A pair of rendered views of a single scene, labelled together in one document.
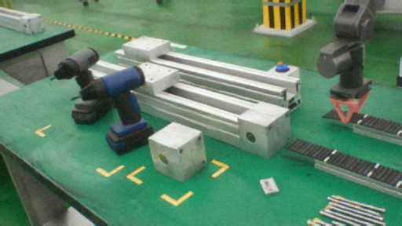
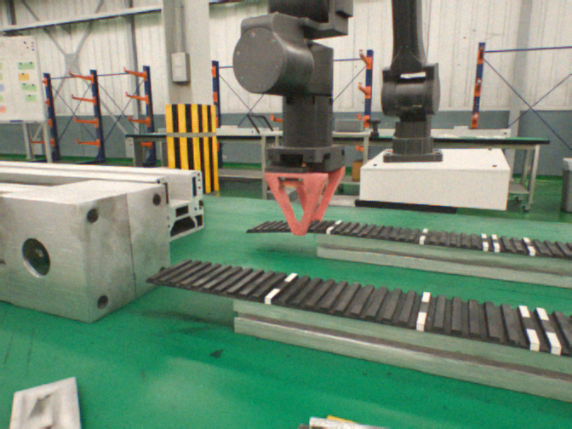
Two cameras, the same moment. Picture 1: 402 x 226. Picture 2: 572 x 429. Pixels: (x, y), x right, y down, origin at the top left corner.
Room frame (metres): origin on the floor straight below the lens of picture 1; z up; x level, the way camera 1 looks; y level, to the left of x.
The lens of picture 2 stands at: (0.54, -0.16, 0.93)
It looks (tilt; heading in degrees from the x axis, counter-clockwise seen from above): 13 degrees down; 334
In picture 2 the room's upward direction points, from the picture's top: straight up
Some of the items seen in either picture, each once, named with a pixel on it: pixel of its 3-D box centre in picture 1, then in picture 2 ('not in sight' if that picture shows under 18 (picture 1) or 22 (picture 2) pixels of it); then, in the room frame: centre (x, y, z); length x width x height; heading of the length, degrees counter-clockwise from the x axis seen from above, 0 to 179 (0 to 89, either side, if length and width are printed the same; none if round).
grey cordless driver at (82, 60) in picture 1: (80, 89); not in sight; (1.24, 0.37, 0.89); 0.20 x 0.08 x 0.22; 153
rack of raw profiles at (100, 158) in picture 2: not in sight; (86, 117); (11.56, -0.16, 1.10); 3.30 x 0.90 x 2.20; 41
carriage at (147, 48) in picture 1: (147, 51); not in sight; (1.58, 0.17, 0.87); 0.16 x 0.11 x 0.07; 42
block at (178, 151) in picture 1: (180, 148); not in sight; (0.90, 0.06, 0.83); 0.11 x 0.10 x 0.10; 134
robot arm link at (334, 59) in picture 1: (342, 46); (291, 34); (0.93, -0.35, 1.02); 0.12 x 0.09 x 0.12; 124
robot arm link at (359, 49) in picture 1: (349, 55); (305, 72); (0.96, -0.38, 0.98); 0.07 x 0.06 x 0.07; 124
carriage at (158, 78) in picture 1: (151, 81); not in sight; (1.26, 0.15, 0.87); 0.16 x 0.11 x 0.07; 42
